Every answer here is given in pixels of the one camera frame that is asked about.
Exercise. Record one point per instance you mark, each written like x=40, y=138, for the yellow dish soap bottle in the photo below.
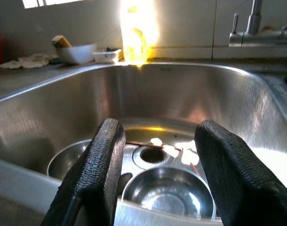
x=135, y=44

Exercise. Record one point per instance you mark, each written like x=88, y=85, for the green scouring pad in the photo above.
x=54, y=61

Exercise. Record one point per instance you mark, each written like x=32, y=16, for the window with white frame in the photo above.
x=47, y=2

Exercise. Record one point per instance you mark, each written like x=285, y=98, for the white crumpled cloth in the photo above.
x=28, y=61

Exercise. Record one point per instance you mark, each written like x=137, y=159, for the clear plastic container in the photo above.
x=106, y=56

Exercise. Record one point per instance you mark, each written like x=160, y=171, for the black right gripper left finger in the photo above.
x=96, y=169

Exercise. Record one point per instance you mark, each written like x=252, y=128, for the stainless steel bowl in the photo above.
x=171, y=193
x=66, y=160

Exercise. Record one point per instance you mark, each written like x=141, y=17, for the yellow sponge with dark scourer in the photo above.
x=61, y=41

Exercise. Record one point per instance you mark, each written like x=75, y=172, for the stainless steel kitchen sink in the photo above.
x=181, y=94

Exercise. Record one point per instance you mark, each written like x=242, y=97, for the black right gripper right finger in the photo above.
x=233, y=179

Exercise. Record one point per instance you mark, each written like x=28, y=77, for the round sink drain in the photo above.
x=153, y=155

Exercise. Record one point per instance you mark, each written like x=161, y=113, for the dark green sponge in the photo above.
x=110, y=49

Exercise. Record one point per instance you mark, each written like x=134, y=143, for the white ceramic bowl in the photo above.
x=76, y=53

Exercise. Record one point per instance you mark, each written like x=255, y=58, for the brown wooden chopstick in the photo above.
x=143, y=143

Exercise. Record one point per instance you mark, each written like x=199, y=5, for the chrome kitchen faucet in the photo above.
x=254, y=35

